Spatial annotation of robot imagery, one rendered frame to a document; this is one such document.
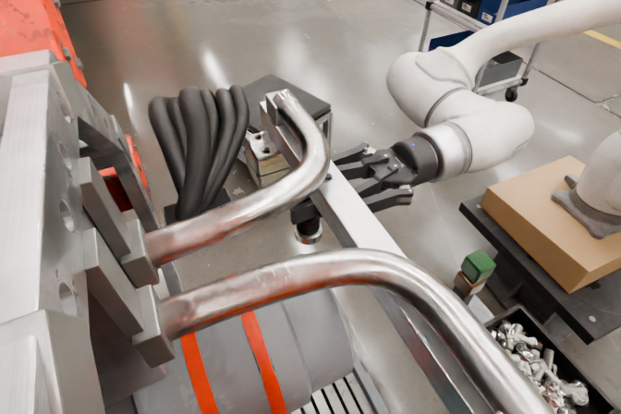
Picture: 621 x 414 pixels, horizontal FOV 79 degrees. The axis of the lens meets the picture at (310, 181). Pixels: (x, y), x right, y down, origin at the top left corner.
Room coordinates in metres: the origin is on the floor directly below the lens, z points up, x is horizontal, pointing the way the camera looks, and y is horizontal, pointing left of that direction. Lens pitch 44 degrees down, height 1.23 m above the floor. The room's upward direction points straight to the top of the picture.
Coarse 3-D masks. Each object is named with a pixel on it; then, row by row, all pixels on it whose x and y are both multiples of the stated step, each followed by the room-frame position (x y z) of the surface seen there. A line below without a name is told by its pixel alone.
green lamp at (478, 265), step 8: (472, 256) 0.39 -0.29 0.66; (480, 256) 0.39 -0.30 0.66; (488, 256) 0.39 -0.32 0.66; (464, 264) 0.38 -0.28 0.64; (472, 264) 0.37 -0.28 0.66; (480, 264) 0.37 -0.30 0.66; (488, 264) 0.37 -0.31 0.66; (464, 272) 0.38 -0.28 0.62; (472, 272) 0.36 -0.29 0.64; (480, 272) 0.36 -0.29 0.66; (488, 272) 0.36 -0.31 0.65; (472, 280) 0.36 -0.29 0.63; (480, 280) 0.36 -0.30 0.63
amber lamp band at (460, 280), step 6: (456, 276) 0.39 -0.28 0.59; (462, 276) 0.38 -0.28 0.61; (456, 282) 0.38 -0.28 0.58; (462, 282) 0.37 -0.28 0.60; (468, 282) 0.36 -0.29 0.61; (480, 282) 0.36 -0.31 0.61; (462, 288) 0.37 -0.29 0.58; (468, 288) 0.36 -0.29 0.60; (474, 288) 0.36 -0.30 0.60; (480, 288) 0.37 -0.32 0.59; (468, 294) 0.35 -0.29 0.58
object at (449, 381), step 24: (264, 120) 0.37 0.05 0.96; (288, 144) 0.31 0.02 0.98; (336, 168) 0.27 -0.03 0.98; (336, 192) 0.24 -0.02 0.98; (336, 216) 0.21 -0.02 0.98; (360, 216) 0.21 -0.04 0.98; (360, 240) 0.18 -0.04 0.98; (384, 240) 0.18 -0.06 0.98; (408, 312) 0.12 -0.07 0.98; (408, 336) 0.11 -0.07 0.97; (432, 336) 0.11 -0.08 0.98; (432, 360) 0.09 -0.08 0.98; (432, 384) 0.08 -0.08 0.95; (456, 384) 0.08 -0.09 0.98; (456, 408) 0.07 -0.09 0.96; (480, 408) 0.06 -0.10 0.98
